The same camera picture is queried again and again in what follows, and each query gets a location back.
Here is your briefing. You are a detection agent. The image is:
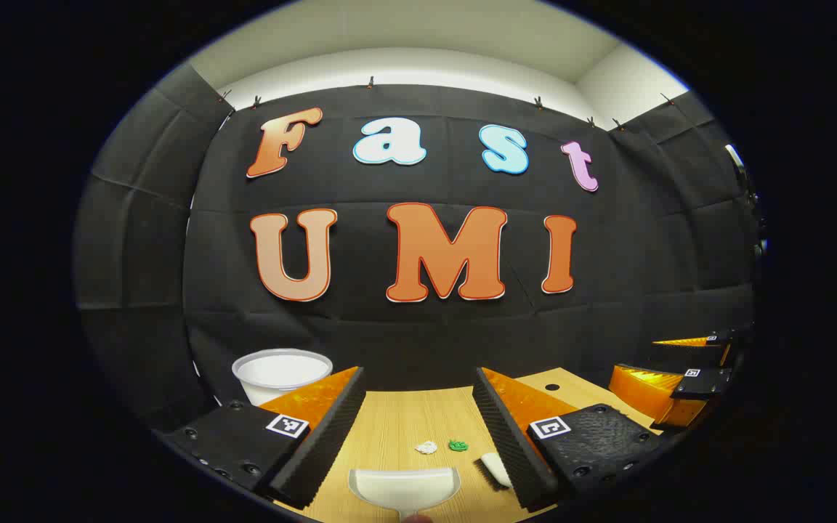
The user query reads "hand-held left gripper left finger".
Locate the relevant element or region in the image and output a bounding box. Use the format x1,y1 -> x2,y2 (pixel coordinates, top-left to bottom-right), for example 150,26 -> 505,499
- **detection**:
164,365 -> 367,509

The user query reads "white ribbed garbage bin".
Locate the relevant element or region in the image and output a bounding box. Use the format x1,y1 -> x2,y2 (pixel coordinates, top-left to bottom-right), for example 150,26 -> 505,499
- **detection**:
232,349 -> 333,406

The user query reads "white plastic dustpan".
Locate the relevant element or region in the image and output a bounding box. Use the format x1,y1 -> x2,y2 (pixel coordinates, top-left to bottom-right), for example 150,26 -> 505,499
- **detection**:
348,467 -> 461,521

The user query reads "small white broom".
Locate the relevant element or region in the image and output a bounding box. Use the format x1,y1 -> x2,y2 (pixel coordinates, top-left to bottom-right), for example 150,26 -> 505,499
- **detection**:
473,452 -> 514,491

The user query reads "wooden desktop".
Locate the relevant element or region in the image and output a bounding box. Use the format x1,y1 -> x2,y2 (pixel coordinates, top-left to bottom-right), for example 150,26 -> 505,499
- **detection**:
273,367 -> 663,523

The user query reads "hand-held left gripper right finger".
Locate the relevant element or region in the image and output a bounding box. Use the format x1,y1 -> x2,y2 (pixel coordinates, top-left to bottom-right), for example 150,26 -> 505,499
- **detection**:
472,367 -> 663,511

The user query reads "black metal stand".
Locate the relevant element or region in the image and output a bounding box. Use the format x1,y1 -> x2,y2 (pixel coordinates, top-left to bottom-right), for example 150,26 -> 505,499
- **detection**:
724,144 -> 767,259

